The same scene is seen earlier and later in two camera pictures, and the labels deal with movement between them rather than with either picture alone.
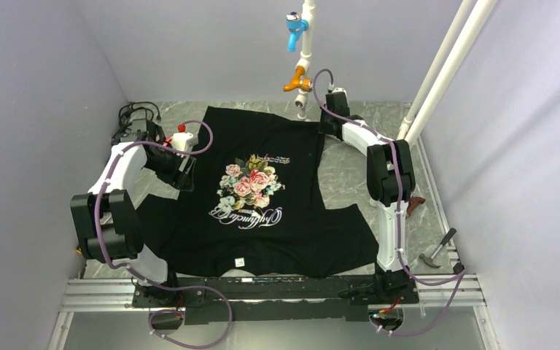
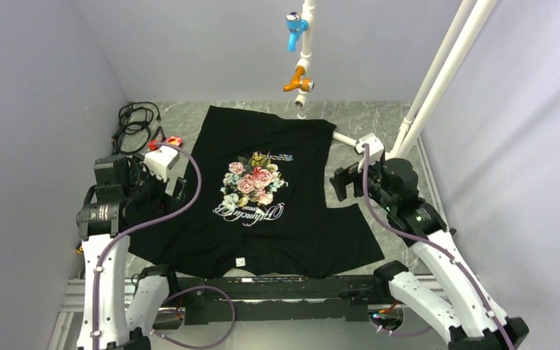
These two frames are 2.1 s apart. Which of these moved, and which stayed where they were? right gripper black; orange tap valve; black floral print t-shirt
Moved: right gripper black
Stayed: black floral print t-shirt; orange tap valve
